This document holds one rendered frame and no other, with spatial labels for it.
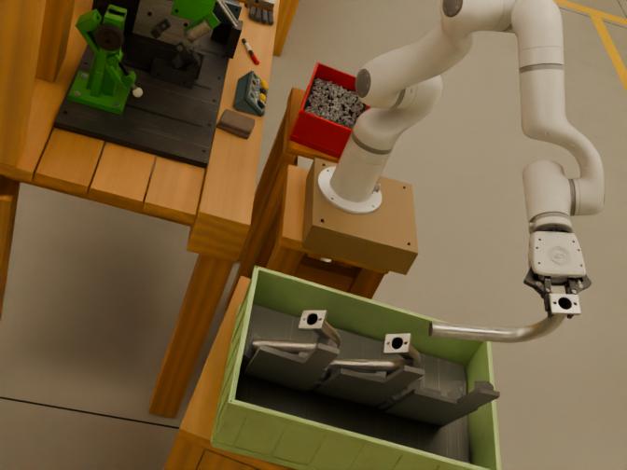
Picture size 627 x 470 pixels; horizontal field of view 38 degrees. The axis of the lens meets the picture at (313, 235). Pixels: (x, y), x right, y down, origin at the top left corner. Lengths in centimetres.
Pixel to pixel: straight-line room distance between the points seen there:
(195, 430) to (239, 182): 75
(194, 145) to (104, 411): 95
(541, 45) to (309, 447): 96
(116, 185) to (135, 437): 92
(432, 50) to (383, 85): 17
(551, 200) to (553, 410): 194
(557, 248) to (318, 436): 63
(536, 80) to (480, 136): 303
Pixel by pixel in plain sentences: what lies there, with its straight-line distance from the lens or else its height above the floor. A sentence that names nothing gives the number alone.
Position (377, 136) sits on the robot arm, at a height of 117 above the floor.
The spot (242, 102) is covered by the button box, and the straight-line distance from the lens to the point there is 273.
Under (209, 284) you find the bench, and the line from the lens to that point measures 255.
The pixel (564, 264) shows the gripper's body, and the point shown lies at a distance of 181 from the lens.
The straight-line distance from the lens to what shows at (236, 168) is 253.
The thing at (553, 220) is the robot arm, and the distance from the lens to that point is 184.
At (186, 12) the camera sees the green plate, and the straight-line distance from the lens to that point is 275.
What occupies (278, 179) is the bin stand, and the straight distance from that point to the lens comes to 294.
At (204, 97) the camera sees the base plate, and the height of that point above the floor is 90.
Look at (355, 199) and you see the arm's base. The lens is 249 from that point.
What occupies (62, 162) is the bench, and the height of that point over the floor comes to 88.
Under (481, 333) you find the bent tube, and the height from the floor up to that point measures 127.
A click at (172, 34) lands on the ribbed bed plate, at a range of 279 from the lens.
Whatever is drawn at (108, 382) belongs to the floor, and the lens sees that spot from 308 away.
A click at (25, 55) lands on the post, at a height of 122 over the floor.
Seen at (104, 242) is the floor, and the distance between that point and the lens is 349.
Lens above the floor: 246
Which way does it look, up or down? 40 degrees down
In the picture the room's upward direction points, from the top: 24 degrees clockwise
